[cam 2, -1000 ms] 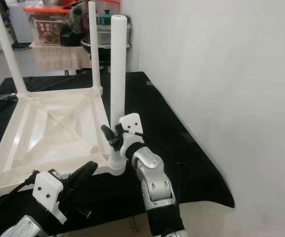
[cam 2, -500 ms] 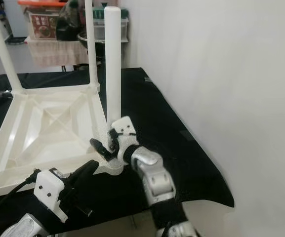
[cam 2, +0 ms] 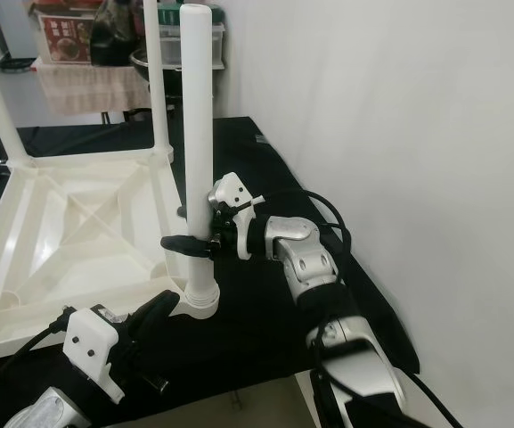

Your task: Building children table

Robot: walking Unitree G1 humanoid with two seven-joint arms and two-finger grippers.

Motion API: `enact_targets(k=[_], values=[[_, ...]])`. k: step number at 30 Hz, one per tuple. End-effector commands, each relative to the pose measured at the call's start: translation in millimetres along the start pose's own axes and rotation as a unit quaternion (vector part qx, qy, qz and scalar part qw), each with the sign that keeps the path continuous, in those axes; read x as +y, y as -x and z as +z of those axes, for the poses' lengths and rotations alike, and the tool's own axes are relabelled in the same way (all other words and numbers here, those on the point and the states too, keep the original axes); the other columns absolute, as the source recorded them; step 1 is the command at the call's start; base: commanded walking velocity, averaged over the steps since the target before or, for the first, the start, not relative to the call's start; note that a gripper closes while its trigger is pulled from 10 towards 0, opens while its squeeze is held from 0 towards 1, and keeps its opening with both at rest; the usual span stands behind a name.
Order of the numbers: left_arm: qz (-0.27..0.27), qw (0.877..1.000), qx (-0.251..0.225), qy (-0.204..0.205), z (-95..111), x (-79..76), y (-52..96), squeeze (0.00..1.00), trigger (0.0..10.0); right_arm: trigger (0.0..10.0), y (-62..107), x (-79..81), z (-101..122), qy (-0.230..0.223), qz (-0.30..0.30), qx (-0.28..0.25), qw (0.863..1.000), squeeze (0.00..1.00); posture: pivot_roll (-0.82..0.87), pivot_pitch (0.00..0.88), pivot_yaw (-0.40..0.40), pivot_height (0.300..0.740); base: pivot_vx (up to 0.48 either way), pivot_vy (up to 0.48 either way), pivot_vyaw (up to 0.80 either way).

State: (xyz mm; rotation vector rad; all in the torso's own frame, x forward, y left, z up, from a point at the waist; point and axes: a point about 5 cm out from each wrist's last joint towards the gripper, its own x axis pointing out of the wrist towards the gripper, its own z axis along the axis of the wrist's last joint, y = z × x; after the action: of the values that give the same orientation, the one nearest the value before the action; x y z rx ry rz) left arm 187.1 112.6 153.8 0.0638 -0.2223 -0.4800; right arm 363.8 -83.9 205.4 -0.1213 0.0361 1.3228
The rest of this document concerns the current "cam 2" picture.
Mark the black tablecloth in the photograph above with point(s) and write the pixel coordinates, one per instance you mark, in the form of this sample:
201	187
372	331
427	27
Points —
274	339

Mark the clear container green lid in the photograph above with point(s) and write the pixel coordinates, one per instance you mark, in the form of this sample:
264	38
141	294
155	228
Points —
172	36

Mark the black plastic bag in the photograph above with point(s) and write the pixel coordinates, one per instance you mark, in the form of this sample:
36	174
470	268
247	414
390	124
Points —
117	36

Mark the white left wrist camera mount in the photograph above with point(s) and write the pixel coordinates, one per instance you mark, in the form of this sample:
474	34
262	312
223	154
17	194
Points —
92	343

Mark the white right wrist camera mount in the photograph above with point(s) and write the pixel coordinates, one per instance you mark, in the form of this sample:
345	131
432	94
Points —
232	192

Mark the white plastic table top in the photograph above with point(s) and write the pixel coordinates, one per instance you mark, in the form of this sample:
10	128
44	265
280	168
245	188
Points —
78	250

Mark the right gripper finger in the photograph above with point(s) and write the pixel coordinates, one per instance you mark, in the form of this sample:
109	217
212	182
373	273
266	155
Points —
185	243

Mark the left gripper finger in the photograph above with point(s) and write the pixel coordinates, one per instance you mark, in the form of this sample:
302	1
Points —
163	312
141	316

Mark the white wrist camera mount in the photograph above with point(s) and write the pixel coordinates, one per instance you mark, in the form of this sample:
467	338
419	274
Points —
92	343
232	192

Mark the red print box orange lid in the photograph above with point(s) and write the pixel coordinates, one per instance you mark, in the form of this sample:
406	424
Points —
65	37

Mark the grey tape patch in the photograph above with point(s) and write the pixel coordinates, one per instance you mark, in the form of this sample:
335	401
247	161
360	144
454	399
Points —
259	138

